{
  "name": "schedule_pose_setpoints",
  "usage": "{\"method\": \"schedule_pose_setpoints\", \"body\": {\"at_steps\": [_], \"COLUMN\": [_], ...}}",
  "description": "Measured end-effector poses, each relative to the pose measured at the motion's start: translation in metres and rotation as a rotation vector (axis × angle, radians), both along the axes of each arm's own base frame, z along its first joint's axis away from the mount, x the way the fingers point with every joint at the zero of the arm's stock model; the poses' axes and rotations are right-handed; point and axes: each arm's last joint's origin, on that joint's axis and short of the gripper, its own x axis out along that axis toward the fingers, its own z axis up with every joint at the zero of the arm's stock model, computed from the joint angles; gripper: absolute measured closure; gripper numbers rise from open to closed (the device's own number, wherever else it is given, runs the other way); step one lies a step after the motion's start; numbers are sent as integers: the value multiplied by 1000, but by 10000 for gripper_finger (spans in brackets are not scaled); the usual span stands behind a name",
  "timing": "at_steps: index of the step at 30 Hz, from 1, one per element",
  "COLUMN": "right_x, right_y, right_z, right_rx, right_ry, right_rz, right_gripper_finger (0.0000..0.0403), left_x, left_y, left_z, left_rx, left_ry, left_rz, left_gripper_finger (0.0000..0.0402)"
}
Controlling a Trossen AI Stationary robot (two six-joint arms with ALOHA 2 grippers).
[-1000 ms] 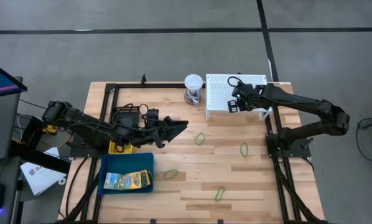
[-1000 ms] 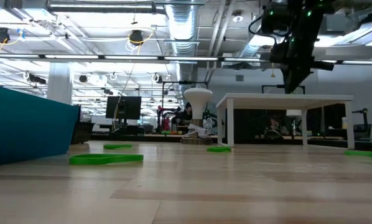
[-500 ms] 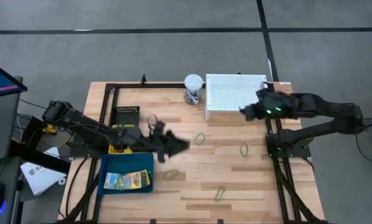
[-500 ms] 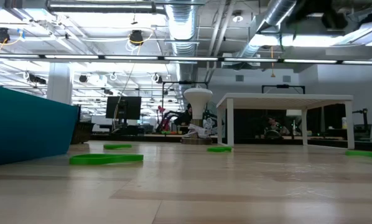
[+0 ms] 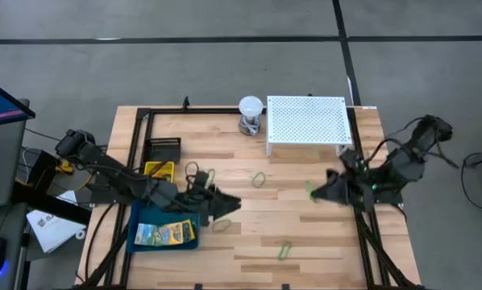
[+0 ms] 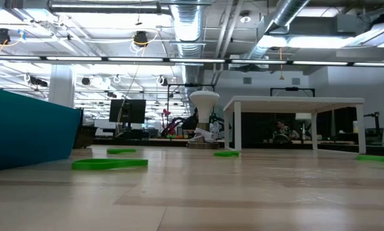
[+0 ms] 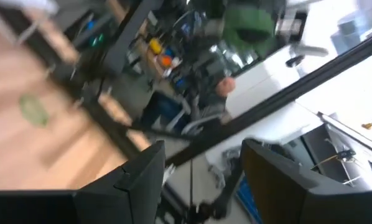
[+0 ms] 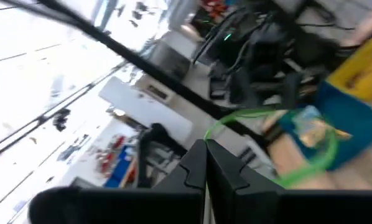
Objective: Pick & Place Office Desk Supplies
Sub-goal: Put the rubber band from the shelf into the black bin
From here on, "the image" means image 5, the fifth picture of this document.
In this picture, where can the white bulb table lamp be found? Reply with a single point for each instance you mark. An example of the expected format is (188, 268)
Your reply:
(250, 104)

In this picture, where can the black equipment box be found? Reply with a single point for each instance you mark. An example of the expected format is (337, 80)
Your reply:
(39, 169)

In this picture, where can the teal plastic bin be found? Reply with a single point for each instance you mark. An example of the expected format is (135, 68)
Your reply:
(142, 225)

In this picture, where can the black aluminium table frame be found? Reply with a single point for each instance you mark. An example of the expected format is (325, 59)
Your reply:
(209, 110)

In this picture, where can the operator desk monitor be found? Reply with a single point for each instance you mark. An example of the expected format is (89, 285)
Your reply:
(3, 102)

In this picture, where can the grey cabinet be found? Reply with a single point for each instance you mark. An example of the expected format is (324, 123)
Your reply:
(3, 161)

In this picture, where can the yellow plastic basket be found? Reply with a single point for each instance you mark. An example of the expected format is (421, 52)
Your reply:
(169, 166)

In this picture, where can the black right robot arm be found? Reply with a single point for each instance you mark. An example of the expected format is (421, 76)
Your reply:
(406, 165)

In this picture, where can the white tape roll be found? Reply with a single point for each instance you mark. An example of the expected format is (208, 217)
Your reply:
(77, 234)

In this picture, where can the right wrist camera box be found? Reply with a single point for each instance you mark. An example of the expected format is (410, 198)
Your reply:
(351, 159)

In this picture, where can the white perforated metal shelf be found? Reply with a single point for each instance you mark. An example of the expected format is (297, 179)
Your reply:
(305, 117)

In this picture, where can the black mesh basket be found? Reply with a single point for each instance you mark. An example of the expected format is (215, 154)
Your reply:
(162, 151)

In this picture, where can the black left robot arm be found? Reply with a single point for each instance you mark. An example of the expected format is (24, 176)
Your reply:
(116, 177)

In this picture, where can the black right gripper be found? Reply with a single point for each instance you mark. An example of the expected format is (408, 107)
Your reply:
(360, 185)

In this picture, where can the white paper sheet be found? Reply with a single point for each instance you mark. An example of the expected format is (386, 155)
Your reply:
(51, 227)

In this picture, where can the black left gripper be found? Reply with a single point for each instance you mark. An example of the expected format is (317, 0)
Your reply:
(194, 201)

